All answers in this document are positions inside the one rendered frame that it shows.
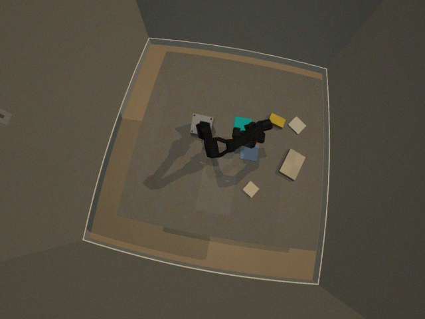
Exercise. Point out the yellow rectangular block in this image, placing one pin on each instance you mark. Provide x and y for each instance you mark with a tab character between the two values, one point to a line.
277	121

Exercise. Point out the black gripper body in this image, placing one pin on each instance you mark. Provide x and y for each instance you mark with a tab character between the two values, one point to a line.
237	132

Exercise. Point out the beige square tile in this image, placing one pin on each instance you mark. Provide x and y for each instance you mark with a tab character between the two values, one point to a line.
250	189

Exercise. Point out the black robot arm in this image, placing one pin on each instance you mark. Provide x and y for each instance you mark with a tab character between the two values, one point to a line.
253	131

